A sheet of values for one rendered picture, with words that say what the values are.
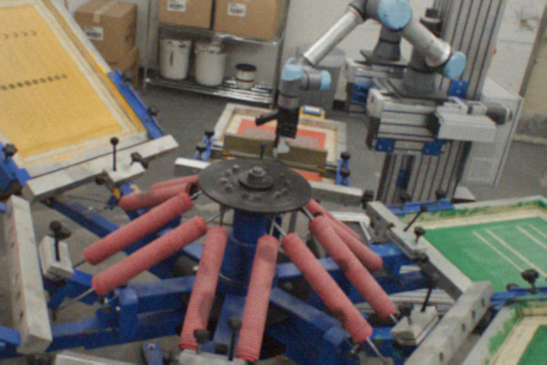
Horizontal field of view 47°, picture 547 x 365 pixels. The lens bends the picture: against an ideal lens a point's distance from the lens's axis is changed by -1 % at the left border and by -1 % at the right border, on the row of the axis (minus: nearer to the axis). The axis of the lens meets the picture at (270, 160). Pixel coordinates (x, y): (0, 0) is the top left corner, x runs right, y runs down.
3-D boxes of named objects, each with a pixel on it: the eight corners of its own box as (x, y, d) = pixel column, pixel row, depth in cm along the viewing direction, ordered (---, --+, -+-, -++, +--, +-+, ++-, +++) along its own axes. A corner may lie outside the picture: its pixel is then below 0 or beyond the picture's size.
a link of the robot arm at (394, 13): (450, 51, 273) (376, -17, 240) (474, 62, 262) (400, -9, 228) (434, 74, 275) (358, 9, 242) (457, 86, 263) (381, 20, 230)
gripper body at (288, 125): (295, 141, 238) (300, 111, 233) (273, 137, 238) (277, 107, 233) (297, 133, 245) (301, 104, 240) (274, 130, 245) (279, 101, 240)
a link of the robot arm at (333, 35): (364, -22, 250) (276, 62, 248) (380, -17, 241) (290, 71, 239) (376, -1, 257) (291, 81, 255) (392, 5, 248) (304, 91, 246)
